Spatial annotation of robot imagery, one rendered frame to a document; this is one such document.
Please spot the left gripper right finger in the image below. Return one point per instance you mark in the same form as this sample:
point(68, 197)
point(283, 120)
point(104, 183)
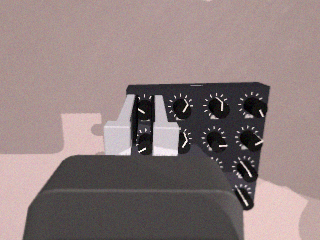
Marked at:
point(164, 135)

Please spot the black knob panel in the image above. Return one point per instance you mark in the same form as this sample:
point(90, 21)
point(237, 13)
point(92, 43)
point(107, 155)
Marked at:
point(216, 120)

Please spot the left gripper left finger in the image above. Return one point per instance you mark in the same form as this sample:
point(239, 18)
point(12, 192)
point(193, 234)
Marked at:
point(118, 139)

